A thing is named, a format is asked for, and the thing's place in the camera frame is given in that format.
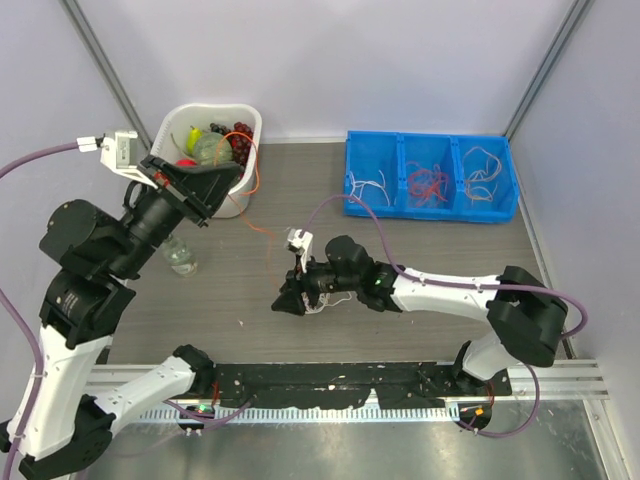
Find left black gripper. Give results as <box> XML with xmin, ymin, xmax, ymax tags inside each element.
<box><xmin>111</xmin><ymin>151</ymin><xmax>245</xmax><ymax>276</ymax></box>

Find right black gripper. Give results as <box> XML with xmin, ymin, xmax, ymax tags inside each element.
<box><xmin>273</xmin><ymin>251</ymin><xmax>361</xmax><ymax>314</ymax></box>

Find orange yellow wires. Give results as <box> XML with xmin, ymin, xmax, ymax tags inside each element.
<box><xmin>304</xmin><ymin>292</ymin><xmax>354</xmax><ymax>316</ymax></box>

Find white wire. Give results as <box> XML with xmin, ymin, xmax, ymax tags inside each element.
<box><xmin>347</xmin><ymin>169</ymin><xmax>391</xmax><ymax>206</ymax></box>

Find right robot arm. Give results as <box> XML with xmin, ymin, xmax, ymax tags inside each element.
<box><xmin>271</xmin><ymin>235</ymin><xmax>568</xmax><ymax>395</ymax></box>

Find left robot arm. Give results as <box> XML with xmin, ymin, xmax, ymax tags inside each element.
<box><xmin>1</xmin><ymin>156</ymin><xmax>240</xmax><ymax>479</ymax></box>

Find green melon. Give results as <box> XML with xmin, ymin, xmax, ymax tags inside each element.
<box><xmin>192</xmin><ymin>132</ymin><xmax>233</xmax><ymax>165</ymax></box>

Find red apple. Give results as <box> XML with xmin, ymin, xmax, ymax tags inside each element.
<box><xmin>176</xmin><ymin>158</ymin><xmax>198</xmax><ymax>167</ymax></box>

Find yellow-green pear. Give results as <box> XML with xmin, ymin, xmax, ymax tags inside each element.
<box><xmin>186</xmin><ymin>126</ymin><xmax>203</xmax><ymax>155</ymax></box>

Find red grape bunch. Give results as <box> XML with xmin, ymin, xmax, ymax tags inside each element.
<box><xmin>230</xmin><ymin>122</ymin><xmax>253</xmax><ymax>166</ymax></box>

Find dark grape bunch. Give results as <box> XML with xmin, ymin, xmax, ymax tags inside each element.
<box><xmin>210</xmin><ymin>123</ymin><xmax>231</xmax><ymax>136</ymax></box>

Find white plastic basket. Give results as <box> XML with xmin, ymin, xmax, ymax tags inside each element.
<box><xmin>151</xmin><ymin>103</ymin><xmax>262</xmax><ymax>218</ymax></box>

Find blue three-compartment bin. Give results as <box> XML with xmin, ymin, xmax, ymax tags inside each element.
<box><xmin>343</xmin><ymin>131</ymin><xmax>519</xmax><ymax>224</ymax></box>

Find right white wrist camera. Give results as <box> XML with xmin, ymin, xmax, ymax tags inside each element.
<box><xmin>286</xmin><ymin>228</ymin><xmax>313</xmax><ymax>273</ymax></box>

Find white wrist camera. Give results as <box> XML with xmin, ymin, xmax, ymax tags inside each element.
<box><xmin>76</xmin><ymin>130</ymin><xmax>152</xmax><ymax>186</ymax></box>
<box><xmin>286</xmin><ymin>228</ymin><xmax>313</xmax><ymax>273</ymax></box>

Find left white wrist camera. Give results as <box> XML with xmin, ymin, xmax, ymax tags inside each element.
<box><xmin>76</xmin><ymin>130</ymin><xmax>152</xmax><ymax>186</ymax></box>

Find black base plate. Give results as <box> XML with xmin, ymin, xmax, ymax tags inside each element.
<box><xmin>164</xmin><ymin>360</ymin><xmax>514</xmax><ymax>409</ymax></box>

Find white slotted cable duct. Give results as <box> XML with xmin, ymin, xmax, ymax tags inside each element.
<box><xmin>139</xmin><ymin>404</ymin><xmax>461</xmax><ymax>425</ymax></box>

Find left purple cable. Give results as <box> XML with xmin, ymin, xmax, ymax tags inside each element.
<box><xmin>0</xmin><ymin>142</ymin><xmax>81</xmax><ymax>446</ymax></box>

